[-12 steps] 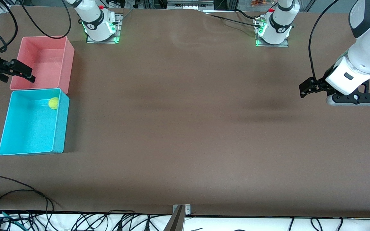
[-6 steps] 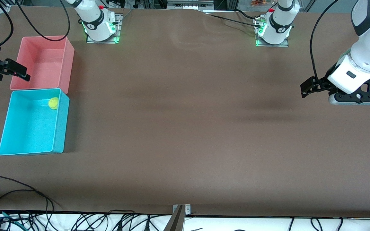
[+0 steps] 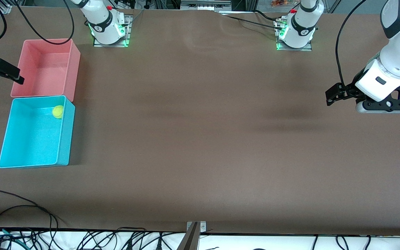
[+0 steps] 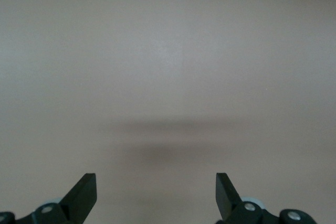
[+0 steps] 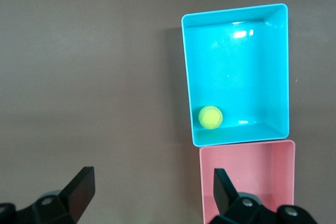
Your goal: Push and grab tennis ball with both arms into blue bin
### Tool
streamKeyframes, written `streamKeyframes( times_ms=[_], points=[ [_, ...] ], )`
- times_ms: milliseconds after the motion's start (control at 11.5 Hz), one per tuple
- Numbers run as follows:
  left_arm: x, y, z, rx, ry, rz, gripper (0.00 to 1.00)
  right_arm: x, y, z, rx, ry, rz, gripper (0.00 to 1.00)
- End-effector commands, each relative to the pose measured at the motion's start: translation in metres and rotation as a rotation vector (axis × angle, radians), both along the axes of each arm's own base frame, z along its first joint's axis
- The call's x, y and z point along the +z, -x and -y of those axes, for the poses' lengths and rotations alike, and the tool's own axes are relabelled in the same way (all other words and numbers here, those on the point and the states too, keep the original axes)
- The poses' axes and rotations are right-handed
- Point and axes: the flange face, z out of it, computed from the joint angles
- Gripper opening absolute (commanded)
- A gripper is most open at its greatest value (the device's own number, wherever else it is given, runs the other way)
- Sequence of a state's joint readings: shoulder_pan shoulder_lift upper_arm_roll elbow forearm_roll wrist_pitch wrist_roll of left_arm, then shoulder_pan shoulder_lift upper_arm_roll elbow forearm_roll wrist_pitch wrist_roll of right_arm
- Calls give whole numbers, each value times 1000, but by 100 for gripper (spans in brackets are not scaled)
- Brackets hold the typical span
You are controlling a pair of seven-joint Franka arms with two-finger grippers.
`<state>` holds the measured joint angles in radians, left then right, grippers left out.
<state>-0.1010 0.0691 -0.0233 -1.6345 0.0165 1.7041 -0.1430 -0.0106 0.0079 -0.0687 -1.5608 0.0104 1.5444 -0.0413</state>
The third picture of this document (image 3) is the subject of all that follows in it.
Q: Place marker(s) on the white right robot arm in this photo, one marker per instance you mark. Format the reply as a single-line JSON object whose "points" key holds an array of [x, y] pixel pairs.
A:
{"points": [[104, 24]]}

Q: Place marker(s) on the blue plastic bin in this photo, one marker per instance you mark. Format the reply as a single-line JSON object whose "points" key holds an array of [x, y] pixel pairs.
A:
{"points": [[33, 139]]}

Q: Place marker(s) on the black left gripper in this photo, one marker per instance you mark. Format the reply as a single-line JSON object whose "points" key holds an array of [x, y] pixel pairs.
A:
{"points": [[351, 89]]}

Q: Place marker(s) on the orange background item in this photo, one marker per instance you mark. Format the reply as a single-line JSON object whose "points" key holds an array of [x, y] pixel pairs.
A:
{"points": [[280, 2]]}

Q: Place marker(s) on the metal table edge bracket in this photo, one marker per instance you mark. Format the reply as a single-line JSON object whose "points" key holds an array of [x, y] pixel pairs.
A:
{"points": [[194, 239]]}

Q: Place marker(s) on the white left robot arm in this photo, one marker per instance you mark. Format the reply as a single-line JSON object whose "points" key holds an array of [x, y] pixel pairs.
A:
{"points": [[398, 59]]}

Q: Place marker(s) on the pink plastic bin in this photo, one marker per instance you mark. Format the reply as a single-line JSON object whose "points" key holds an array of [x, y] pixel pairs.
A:
{"points": [[47, 69]]}

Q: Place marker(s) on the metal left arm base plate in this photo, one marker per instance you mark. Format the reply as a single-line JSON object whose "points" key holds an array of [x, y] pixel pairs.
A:
{"points": [[297, 49]]}

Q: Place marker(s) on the aluminium frame bar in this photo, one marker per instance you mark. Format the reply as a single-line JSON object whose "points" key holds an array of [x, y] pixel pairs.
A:
{"points": [[203, 5]]}

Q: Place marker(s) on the yellow tennis ball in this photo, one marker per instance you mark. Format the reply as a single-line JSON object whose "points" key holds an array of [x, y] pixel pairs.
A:
{"points": [[58, 111]]}

